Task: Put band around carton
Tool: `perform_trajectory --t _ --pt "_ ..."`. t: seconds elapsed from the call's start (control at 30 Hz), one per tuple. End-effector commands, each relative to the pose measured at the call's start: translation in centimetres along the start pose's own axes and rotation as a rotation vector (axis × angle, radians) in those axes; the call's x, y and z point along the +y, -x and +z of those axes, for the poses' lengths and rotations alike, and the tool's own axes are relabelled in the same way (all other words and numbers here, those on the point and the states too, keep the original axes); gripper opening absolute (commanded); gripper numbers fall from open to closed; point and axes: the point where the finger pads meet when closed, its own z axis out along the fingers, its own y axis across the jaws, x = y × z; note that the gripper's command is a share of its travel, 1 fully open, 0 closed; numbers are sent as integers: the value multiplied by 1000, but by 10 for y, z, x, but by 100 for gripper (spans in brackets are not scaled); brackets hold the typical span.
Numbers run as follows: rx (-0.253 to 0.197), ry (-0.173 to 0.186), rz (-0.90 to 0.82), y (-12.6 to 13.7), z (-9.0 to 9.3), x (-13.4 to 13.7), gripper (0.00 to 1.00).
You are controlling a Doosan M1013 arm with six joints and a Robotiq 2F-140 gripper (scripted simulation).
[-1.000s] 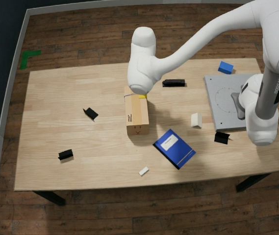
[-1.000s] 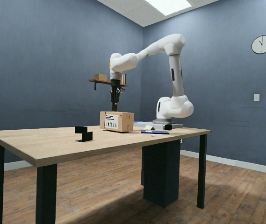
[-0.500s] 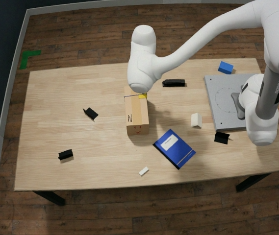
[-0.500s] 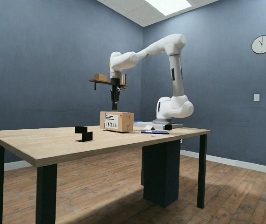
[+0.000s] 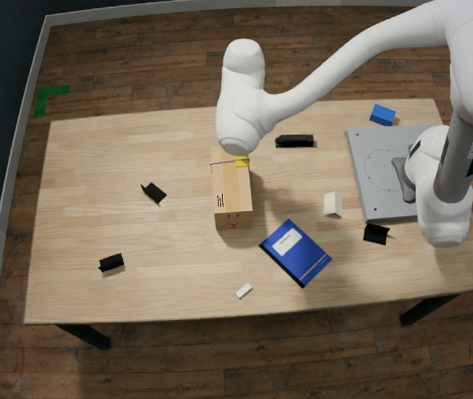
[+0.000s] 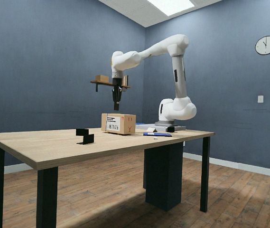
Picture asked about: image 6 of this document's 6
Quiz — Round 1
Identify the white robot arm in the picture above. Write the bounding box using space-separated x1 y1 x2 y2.
112 34 196 127

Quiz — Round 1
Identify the brown cardboard box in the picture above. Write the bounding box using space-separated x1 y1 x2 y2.
101 114 136 134

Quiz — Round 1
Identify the white l-shaped corner piece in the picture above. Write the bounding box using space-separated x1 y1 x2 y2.
147 127 158 132

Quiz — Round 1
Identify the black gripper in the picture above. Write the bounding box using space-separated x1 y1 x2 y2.
112 78 122 111

